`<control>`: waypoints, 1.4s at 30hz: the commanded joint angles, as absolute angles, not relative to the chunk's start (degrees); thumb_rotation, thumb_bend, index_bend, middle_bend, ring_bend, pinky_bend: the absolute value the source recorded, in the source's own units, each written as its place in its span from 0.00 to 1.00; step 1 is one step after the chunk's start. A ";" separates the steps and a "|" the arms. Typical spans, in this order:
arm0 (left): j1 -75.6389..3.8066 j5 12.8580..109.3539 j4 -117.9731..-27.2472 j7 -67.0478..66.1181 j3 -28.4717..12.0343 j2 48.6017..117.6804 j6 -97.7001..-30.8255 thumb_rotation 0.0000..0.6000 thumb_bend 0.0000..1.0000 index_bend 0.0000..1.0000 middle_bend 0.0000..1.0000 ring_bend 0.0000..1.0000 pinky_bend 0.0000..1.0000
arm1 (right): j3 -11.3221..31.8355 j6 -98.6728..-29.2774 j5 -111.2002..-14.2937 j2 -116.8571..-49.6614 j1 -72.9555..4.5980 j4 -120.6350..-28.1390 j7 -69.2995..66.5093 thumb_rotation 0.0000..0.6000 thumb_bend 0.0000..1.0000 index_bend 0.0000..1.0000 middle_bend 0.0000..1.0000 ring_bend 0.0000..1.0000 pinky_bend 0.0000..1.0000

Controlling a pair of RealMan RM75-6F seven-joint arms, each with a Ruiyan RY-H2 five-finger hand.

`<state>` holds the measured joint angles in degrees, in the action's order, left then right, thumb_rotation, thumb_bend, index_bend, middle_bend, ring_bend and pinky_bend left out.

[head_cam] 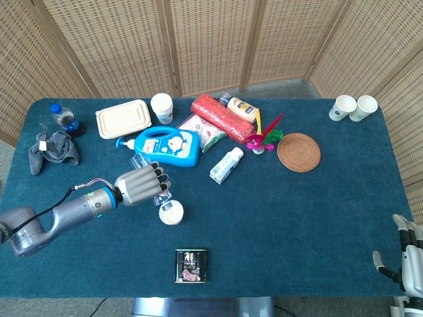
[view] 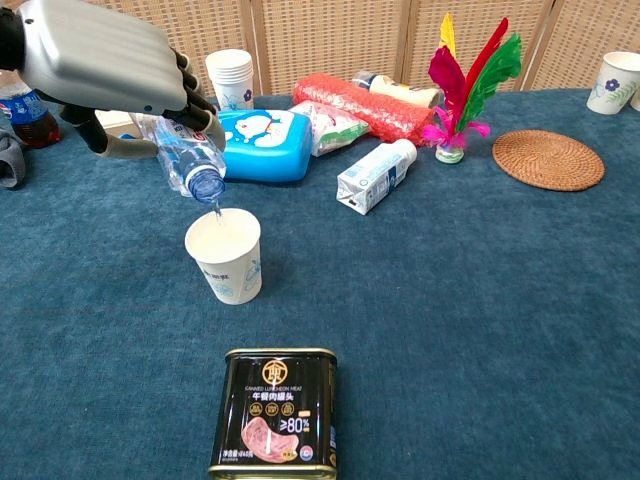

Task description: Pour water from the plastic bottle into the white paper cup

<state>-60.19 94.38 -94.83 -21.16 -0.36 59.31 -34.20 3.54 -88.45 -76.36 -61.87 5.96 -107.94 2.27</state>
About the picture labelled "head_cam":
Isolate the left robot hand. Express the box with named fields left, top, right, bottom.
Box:
left=114, top=164, right=173, bottom=207

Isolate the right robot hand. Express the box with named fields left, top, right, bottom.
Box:
left=372, top=213, right=423, bottom=298

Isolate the clear plastic water bottle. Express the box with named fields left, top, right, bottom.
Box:
left=130, top=153, right=174, bottom=213

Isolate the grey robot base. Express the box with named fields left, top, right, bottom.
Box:
left=131, top=297, right=275, bottom=317

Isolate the blue detergent pump bottle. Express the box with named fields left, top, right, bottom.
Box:
left=115, top=127, right=202, bottom=168

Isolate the small white lotion bottle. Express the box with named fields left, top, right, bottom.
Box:
left=209, top=147, right=245, bottom=185

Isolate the cola bottle blue cap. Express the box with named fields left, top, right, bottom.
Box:
left=49, top=103, right=85, bottom=138

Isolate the cream mayonnaise bottle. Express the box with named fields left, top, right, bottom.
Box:
left=219, top=93, right=260, bottom=124

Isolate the paper cup green print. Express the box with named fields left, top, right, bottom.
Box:
left=348, top=94, right=379, bottom=122

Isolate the paper cup blue flower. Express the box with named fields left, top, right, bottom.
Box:
left=328, top=94, right=358, bottom=122

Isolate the beige lunch box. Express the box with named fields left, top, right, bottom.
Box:
left=95, top=99, right=153, bottom=141

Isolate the pink white snack bag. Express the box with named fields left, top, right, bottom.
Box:
left=177, top=113, right=227, bottom=153

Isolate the grey cloth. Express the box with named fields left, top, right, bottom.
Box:
left=28, top=123, right=81, bottom=176

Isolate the black luncheon meat can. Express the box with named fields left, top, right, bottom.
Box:
left=174, top=248, right=209, bottom=284

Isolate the red bubble wrap roll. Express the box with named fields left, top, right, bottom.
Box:
left=190, top=93, right=256, bottom=144

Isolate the colourful feather shuttlecock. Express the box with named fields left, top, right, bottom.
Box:
left=246, top=110, right=285, bottom=155

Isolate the blue tablecloth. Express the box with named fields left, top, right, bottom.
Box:
left=0, top=97, right=410, bottom=300

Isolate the wicker folding screen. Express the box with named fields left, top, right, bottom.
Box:
left=0, top=0, right=423, bottom=229

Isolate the round woven rattan coaster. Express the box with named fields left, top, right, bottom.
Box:
left=276, top=132, right=322, bottom=173

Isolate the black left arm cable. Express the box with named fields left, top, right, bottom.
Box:
left=13, top=178, right=115, bottom=234

